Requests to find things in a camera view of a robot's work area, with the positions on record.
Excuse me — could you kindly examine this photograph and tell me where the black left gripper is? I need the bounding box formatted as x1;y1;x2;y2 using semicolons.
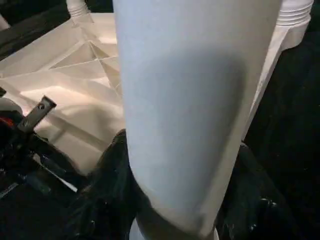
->
0;94;87;198

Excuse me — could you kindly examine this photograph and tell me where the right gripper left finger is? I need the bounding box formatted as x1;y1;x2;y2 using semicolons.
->
67;128;146;240

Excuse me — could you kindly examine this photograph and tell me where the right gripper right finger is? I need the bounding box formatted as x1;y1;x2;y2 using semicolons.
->
216;143;308;240

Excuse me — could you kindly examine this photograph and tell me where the white plastic table top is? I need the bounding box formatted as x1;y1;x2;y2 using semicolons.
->
0;11;312;240

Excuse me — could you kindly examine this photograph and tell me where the black table mat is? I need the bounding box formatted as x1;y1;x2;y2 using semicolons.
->
0;0;320;240

